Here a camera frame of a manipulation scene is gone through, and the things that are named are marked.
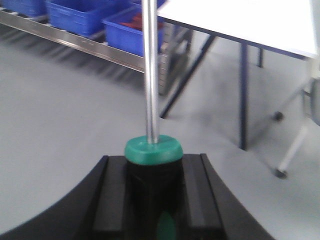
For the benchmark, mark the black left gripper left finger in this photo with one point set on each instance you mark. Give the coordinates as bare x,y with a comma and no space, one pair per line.
93,210

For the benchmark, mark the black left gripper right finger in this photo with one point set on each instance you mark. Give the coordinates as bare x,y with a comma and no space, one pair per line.
210,209

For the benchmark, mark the green black screwdriver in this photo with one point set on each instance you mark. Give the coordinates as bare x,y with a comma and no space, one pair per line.
154,160

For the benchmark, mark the blue shelf bin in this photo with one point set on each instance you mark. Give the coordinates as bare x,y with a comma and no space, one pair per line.
123,30

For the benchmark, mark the metal shelf rail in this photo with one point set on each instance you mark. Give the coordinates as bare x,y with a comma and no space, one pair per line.
40,28

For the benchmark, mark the white table blue frame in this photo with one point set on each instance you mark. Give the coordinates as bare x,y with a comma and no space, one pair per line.
281,26

